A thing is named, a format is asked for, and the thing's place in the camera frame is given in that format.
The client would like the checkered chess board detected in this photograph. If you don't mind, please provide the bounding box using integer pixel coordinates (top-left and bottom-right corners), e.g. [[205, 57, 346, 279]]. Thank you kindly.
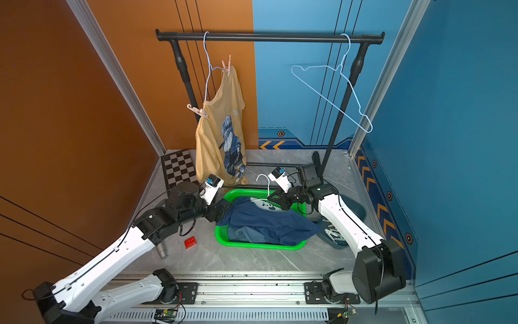
[[161, 149, 199, 191]]

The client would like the black clothes rack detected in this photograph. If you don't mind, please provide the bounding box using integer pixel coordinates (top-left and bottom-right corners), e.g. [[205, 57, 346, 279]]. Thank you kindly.
[[155, 29, 386, 195]]

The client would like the white clothespin navy shirt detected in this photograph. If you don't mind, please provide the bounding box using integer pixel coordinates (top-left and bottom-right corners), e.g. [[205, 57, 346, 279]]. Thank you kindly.
[[324, 229, 345, 244]]

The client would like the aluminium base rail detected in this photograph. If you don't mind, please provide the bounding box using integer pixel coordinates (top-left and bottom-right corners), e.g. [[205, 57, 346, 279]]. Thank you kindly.
[[106, 271, 428, 323]]

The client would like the aluminium corner post left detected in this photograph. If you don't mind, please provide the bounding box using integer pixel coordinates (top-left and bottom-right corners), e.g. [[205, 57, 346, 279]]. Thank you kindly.
[[67, 0, 167, 156]]

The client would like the light blue wire hanger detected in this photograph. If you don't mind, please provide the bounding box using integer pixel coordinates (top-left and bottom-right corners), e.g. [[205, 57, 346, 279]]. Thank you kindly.
[[291, 33, 374, 134]]

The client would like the pink clothespin front tan shirt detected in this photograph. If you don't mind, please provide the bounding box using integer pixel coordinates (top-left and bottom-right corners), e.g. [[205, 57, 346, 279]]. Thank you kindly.
[[187, 104, 209, 118]]

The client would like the red toy block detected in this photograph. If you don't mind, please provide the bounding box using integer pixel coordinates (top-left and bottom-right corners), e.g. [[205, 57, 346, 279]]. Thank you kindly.
[[184, 236, 197, 249]]

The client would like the white wire hanger navy shirt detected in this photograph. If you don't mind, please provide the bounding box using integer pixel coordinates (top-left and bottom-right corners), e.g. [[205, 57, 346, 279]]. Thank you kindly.
[[255, 173, 276, 203]]

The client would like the teal plastic bin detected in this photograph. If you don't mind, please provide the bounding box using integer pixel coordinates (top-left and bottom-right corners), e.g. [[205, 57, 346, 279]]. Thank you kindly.
[[315, 193, 368, 250]]

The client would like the aluminium corner post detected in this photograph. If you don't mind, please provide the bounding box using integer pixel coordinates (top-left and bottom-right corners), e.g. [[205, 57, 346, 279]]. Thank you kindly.
[[348, 1, 430, 157], [67, 0, 167, 156]]

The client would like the green circuit board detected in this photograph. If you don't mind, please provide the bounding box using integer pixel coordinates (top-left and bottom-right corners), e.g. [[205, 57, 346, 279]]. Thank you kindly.
[[153, 308, 178, 323]]

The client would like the white wire hanger tan shirt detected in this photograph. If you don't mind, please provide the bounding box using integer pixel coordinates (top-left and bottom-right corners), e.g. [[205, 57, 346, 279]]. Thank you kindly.
[[202, 31, 222, 101]]

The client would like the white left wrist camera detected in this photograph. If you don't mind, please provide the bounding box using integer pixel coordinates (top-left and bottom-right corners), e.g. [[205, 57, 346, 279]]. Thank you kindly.
[[199, 174, 224, 205]]

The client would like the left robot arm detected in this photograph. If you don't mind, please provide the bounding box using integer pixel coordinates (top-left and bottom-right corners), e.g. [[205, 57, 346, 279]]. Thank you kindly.
[[33, 175, 231, 323]]

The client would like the tan yellow t-shirt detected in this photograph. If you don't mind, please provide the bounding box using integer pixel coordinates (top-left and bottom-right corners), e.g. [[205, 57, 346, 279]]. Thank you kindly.
[[196, 66, 248, 186]]

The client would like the pink clothespin rear tan shirt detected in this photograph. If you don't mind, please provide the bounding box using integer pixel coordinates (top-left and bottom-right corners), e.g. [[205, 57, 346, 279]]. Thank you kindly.
[[221, 55, 231, 76]]

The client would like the aluminium corner post right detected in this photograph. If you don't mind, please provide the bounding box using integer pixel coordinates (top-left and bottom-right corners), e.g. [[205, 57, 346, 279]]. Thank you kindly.
[[348, 1, 430, 157]]

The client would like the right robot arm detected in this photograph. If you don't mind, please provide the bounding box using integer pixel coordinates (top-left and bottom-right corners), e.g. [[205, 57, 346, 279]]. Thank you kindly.
[[268, 164, 406, 304]]

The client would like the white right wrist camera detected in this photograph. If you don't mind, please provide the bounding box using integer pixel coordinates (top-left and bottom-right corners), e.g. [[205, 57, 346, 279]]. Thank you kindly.
[[268, 167, 293, 193]]

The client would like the silver metal cylinder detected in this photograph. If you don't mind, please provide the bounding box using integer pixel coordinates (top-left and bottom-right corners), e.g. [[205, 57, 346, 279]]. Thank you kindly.
[[156, 242, 169, 260]]

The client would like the pink clothespin tan shirt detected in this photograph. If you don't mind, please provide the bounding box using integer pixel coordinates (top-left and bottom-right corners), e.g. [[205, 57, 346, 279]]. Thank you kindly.
[[187, 104, 209, 118], [221, 55, 231, 76]]

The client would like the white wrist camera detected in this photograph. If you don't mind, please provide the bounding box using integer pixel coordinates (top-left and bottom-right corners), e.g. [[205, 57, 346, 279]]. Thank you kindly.
[[199, 174, 224, 205], [268, 167, 293, 193]]

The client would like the green plastic basket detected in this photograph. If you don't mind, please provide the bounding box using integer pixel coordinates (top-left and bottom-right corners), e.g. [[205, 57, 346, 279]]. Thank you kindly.
[[214, 188, 307, 251]]

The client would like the navy printed t-shirt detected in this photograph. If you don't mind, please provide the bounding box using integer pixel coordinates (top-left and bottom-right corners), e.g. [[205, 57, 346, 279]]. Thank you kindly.
[[217, 197, 320, 247]]

